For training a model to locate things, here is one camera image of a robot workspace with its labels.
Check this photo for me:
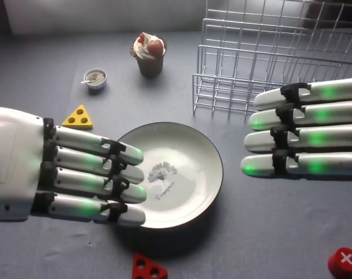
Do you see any chocolate cupcake with cream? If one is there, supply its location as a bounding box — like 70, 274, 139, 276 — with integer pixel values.
129, 32, 168, 78

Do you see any silver wire dish rack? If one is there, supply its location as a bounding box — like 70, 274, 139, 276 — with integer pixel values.
192, 0, 352, 121

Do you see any white black-rimmed plate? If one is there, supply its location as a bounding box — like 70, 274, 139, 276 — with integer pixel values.
113, 121, 225, 230

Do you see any small white sauce bowl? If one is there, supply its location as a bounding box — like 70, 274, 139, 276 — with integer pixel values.
83, 68, 108, 90

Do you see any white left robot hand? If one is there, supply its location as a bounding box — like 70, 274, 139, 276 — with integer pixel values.
0, 106, 148, 227

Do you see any small white spoon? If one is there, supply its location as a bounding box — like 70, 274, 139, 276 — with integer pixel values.
80, 74, 99, 85

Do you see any red triangle block with holes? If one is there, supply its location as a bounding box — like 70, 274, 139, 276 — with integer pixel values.
132, 252, 168, 279

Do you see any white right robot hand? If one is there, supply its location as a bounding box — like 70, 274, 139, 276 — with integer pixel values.
240, 77, 352, 177

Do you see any red cylinder with white cross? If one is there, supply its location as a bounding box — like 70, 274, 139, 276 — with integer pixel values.
326, 246, 352, 276

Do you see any yellow triangle block with holes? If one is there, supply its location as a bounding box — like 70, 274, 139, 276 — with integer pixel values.
62, 104, 94, 130

